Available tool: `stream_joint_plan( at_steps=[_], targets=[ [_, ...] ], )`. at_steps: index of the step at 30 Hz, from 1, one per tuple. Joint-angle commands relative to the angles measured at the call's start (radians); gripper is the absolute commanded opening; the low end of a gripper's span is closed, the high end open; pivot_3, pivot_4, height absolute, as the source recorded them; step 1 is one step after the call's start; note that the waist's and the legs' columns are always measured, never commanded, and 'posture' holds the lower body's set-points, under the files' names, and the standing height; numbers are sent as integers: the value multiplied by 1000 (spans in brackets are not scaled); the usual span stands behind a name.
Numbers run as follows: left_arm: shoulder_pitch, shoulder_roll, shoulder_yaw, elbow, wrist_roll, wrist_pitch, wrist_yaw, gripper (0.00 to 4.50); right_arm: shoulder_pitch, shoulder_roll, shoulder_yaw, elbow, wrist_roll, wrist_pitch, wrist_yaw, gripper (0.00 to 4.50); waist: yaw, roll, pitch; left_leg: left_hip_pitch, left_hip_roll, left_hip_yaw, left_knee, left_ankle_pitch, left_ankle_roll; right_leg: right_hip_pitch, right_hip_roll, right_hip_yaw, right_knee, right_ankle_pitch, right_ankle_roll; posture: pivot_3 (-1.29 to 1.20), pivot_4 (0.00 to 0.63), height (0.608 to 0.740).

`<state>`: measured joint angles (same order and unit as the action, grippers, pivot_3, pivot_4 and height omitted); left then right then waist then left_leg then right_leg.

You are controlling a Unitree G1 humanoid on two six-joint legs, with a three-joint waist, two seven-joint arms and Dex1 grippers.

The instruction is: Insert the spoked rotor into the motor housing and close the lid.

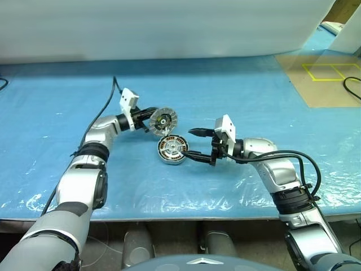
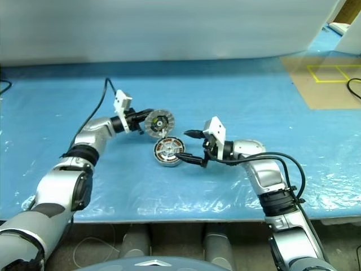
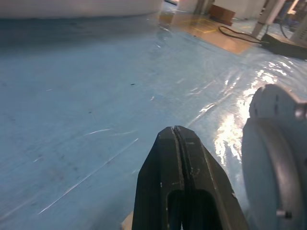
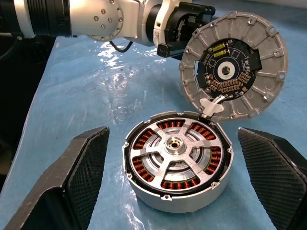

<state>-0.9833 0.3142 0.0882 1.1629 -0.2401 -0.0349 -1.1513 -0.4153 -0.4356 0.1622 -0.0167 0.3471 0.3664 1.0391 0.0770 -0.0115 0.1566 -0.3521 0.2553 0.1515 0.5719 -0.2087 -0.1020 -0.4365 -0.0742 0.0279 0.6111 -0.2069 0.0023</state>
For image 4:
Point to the silver motor housing copper coils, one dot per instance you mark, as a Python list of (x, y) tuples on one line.
[(182, 206)]

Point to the spoked rotor black rim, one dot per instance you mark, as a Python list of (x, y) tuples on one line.
[(168, 165)]

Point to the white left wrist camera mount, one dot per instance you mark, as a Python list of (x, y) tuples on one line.
[(159, 26)]

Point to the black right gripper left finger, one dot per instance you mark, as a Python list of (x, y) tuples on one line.
[(60, 187)]

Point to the silver motor lid circuit board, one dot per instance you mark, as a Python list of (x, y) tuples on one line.
[(263, 48)]

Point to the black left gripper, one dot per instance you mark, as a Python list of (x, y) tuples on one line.
[(182, 19)]

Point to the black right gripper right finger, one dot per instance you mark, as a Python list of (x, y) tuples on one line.
[(278, 177)]

